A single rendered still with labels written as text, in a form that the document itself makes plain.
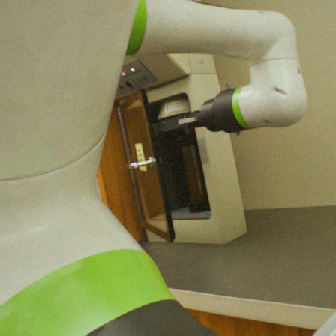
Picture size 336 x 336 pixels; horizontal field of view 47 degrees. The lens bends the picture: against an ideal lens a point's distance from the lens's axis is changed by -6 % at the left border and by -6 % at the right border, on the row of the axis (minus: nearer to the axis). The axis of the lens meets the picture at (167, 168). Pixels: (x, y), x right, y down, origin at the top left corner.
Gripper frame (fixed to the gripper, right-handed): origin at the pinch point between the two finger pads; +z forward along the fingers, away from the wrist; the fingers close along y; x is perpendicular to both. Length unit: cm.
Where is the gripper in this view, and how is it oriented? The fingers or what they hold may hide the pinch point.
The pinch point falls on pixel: (160, 128)
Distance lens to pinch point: 103.4
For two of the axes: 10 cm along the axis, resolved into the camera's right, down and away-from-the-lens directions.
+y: -7.0, 1.8, -7.0
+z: -6.9, 1.0, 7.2
